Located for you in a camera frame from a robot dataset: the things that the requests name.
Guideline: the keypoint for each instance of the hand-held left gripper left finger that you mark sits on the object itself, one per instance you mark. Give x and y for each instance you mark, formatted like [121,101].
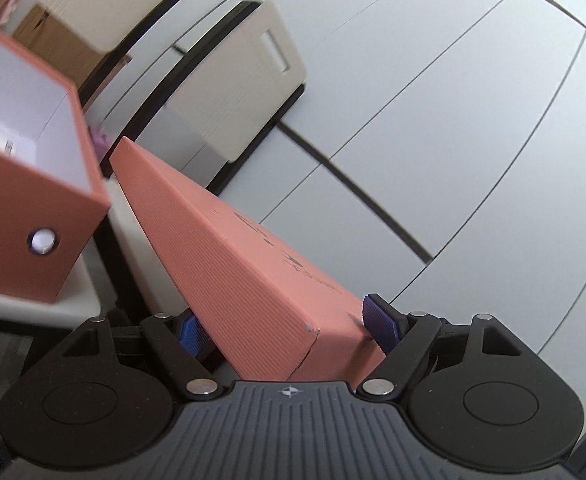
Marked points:
[194,336]

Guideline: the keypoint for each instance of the narrow beige black chair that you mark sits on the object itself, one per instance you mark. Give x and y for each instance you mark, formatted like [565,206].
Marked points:
[243,80]

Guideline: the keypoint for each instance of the orange box lid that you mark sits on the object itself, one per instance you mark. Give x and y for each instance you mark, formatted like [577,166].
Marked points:
[253,270]

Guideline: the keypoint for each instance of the small pink box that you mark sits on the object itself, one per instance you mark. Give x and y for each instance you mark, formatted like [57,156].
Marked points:
[100,137]

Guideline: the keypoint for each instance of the wide beige black chair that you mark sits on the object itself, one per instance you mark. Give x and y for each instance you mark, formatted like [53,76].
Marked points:
[98,0]

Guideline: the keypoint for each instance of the brown cardboard box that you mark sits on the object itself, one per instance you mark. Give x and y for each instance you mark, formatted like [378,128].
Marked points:
[63,40]

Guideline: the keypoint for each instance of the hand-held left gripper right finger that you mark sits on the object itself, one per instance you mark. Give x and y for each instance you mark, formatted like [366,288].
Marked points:
[380,317]

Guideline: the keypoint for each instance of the orange storage box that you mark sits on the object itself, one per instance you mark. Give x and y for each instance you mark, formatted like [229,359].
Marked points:
[28,210]

